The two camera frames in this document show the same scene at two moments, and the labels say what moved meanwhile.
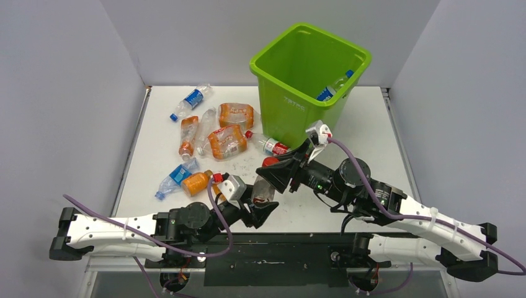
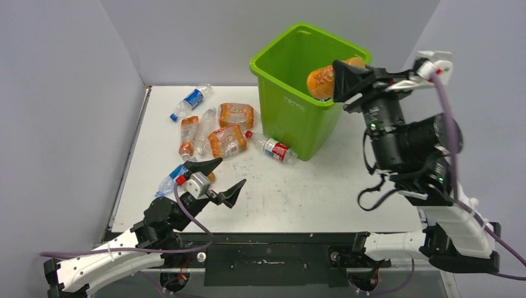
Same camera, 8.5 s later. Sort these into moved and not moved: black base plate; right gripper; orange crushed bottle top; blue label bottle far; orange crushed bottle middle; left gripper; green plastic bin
Moved: left gripper; right gripper
Not moved: green plastic bin; orange crushed bottle middle; black base plate; orange crushed bottle top; blue label bottle far
